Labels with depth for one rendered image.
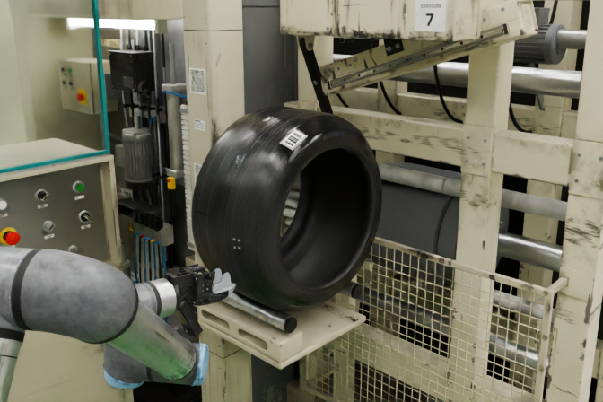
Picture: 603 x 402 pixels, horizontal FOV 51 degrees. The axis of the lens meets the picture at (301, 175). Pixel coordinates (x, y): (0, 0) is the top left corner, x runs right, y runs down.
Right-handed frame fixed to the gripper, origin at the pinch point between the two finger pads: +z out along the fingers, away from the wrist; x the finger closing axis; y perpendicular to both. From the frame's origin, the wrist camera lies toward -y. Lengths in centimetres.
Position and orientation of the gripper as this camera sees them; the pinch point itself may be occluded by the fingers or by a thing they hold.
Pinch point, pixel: (231, 287)
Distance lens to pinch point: 168.2
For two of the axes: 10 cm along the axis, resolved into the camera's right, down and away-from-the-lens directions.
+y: 0.8, -9.8, -1.8
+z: 6.9, -0.7, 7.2
